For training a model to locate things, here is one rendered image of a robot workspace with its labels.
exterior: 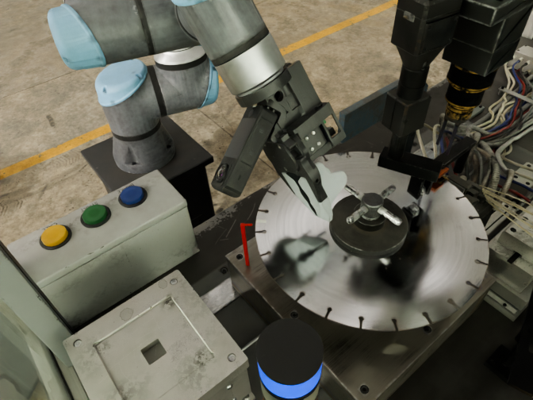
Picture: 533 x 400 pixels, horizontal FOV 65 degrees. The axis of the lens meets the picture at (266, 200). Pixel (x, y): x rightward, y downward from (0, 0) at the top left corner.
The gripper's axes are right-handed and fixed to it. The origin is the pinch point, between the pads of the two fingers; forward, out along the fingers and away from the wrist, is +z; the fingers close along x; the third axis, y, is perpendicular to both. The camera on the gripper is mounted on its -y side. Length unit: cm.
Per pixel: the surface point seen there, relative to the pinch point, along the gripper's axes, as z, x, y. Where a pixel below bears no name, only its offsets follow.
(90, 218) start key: -12.7, 27.5, -24.9
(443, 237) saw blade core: 11.3, -7.6, 11.3
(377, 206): 1.9, -4.4, 5.9
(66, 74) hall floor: -42, 279, 7
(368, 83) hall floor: 56, 164, 139
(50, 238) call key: -14.1, 27.1, -31.4
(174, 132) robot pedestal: -9, 65, 3
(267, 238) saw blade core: -0.3, 4.8, -6.9
